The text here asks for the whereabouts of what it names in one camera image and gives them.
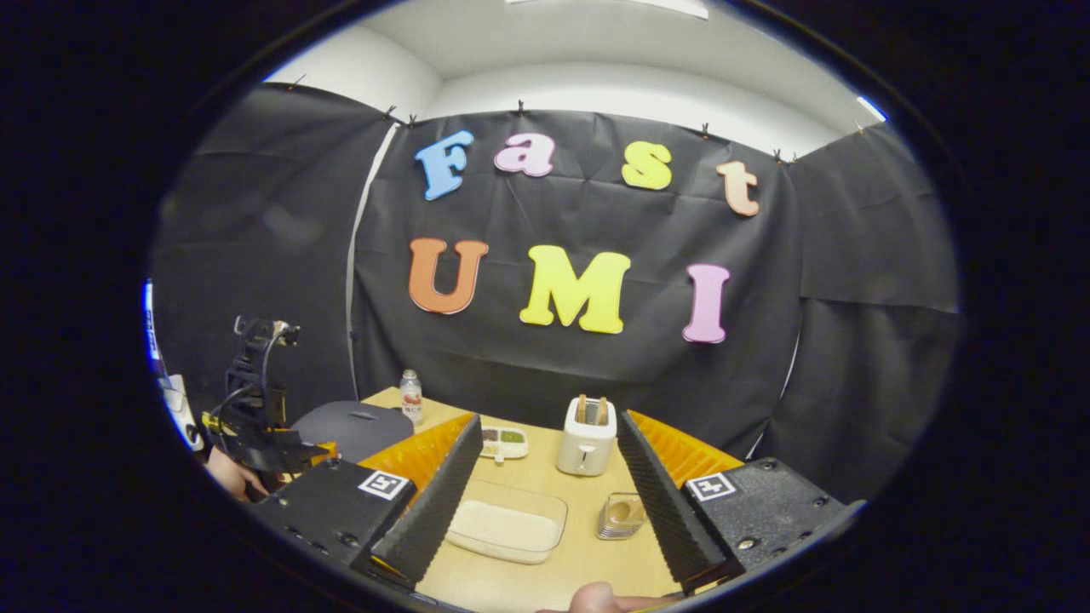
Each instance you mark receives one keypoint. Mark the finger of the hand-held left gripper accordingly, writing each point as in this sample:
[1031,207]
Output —
[324,455]

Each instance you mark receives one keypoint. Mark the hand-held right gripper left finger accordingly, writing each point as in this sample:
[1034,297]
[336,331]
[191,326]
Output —
[443,502]

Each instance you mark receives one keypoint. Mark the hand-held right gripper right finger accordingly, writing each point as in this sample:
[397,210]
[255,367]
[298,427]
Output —
[668,511]

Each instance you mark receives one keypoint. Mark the dark grey rice cooker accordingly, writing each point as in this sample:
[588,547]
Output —
[353,430]

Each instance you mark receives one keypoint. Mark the clear chopstick holder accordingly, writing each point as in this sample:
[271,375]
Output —
[615,528]

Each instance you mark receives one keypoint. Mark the clear rectangular rice container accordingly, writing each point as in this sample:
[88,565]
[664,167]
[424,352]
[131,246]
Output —
[545,494]

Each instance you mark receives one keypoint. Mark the white divided grain dish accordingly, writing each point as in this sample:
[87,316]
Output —
[504,443]

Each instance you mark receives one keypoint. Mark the white toaster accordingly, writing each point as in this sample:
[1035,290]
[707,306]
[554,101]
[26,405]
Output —
[586,451]

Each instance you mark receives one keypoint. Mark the small clear red-label bottle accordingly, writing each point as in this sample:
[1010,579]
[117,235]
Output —
[411,400]

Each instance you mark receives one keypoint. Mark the toast slice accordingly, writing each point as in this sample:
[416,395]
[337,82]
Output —
[582,409]
[602,410]

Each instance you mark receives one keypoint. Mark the computer monitor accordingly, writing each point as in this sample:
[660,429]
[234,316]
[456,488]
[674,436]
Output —
[152,332]

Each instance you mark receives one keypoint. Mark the black backdrop cloth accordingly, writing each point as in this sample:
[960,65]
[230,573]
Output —
[596,366]

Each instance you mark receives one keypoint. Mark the small ceiling light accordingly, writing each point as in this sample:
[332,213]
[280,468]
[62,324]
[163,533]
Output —
[871,109]

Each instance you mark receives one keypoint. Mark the ceiling light panel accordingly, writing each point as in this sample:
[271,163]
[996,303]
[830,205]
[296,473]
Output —
[647,7]

